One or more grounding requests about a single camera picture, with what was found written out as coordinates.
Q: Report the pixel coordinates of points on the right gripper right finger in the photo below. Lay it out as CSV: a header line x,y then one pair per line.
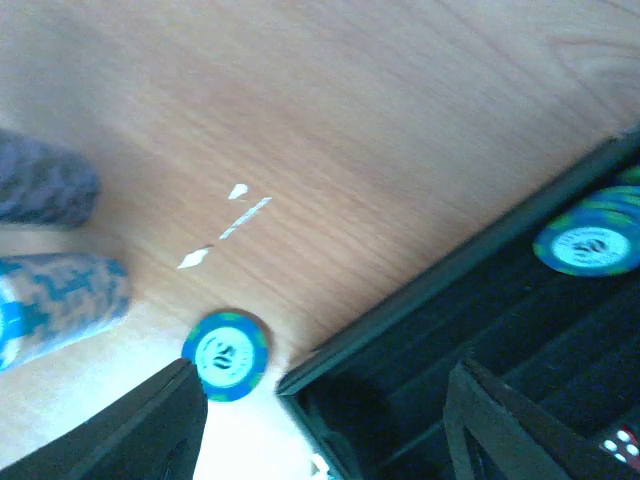
x,y
486,418

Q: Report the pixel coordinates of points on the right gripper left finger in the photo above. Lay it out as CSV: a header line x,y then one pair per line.
x,y
153,432

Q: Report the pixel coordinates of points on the black poker set case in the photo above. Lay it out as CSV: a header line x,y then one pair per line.
x,y
371,399

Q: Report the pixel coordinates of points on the single blue poker chip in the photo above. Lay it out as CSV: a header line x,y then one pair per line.
x,y
230,349

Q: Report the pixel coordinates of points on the blue chip stack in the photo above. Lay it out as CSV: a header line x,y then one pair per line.
x,y
597,237

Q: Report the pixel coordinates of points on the purple chip stack right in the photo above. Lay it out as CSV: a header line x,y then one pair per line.
x,y
50,301

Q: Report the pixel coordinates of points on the purple chip stack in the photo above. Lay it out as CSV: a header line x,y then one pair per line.
x,y
44,184
50,301

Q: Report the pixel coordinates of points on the purple chip stack rear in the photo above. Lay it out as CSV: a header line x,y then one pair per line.
x,y
44,184

